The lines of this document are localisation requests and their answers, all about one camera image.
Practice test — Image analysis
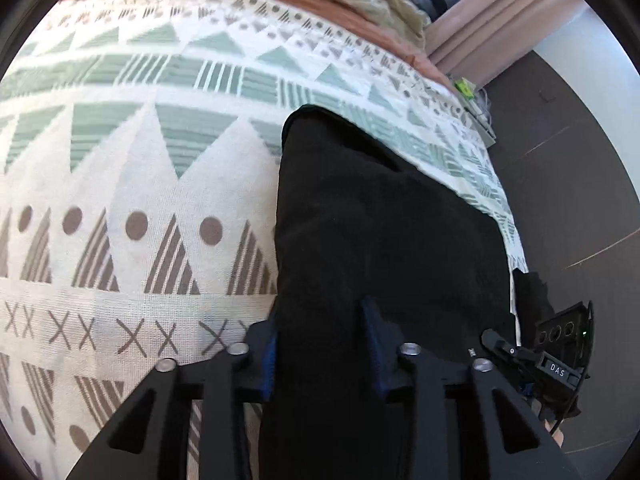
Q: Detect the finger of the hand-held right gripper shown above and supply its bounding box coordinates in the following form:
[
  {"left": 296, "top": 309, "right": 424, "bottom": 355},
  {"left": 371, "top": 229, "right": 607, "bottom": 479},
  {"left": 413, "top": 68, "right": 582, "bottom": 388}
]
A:
[{"left": 481, "top": 328, "right": 545, "bottom": 368}]

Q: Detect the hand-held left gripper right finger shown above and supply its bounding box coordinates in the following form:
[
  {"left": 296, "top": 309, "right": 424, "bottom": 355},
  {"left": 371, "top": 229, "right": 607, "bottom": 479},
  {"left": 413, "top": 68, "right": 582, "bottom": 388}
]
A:
[{"left": 357, "top": 296, "right": 584, "bottom": 480}]

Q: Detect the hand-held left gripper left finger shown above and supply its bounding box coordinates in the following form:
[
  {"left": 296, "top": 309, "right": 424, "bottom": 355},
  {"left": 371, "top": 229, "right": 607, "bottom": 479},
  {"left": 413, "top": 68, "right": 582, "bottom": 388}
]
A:
[{"left": 65, "top": 320, "right": 282, "bottom": 480}]

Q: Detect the black garment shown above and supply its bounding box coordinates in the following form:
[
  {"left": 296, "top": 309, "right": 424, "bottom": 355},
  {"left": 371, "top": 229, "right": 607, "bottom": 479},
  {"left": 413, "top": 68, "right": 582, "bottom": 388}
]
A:
[{"left": 259, "top": 104, "right": 557, "bottom": 480}]

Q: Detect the person's right hand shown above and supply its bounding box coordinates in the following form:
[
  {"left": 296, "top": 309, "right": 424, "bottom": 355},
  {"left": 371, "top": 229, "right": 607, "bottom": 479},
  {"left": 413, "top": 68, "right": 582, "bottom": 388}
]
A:
[{"left": 544, "top": 416, "right": 567, "bottom": 450}]

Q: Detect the power strip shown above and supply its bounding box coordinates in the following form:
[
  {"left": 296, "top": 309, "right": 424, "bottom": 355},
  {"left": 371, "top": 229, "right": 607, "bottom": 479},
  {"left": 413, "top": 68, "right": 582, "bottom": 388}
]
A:
[{"left": 450, "top": 76, "right": 497, "bottom": 147}]

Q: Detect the patterned white bed blanket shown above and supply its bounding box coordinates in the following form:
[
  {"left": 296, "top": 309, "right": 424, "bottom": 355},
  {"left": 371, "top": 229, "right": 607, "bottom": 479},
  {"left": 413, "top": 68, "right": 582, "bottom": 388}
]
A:
[{"left": 0, "top": 0, "right": 527, "bottom": 480}]

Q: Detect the pink curtain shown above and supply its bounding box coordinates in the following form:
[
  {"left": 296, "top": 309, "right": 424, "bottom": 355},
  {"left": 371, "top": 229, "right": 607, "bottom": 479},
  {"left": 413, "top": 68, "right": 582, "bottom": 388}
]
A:
[{"left": 424, "top": 0, "right": 583, "bottom": 88}]

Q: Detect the terracotta quilt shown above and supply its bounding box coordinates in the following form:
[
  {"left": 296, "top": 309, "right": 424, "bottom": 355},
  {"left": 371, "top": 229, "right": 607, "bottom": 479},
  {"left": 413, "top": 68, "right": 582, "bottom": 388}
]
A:
[{"left": 75, "top": 0, "right": 452, "bottom": 92}]

